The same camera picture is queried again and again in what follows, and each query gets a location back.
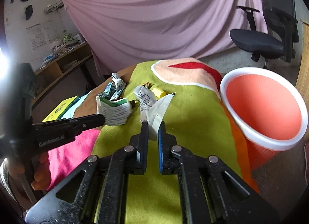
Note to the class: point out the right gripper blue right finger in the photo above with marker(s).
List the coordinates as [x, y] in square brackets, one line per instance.
[210, 191]

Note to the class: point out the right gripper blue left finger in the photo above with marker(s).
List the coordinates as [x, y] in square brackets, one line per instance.
[96, 190]

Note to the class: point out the torn green white paper box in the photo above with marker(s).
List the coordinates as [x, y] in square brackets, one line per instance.
[115, 112]

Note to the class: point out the white printed paper scrap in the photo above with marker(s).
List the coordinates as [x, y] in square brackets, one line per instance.
[152, 110]

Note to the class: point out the green white wrapper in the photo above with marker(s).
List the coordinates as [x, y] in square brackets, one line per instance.
[114, 88]

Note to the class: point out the person's left hand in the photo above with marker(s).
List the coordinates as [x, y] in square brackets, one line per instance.
[42, 174]

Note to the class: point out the yellow notebook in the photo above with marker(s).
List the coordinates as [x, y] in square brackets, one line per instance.
[60, 109]

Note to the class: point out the wooden shelf desk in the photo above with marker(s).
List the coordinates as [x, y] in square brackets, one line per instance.
[58, 69]

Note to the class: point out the pile of papers on shelf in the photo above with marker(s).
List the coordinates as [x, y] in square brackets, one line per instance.
[60, 46]

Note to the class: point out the small yellow eraser block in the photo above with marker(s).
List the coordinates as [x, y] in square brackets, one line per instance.
[158, 92]

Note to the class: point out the wooden cabinet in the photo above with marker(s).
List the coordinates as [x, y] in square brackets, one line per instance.
[302, 79]

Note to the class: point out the pink hanging sheet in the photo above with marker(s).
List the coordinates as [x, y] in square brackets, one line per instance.
[122, 33]

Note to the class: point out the black office chair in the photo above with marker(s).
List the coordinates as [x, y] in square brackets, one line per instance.
[280, 18]

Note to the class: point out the small brown ring snack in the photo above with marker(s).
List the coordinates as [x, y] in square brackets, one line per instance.
[147, 85]

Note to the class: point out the black object on wall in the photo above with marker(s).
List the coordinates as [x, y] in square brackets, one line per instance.
[28, 12]

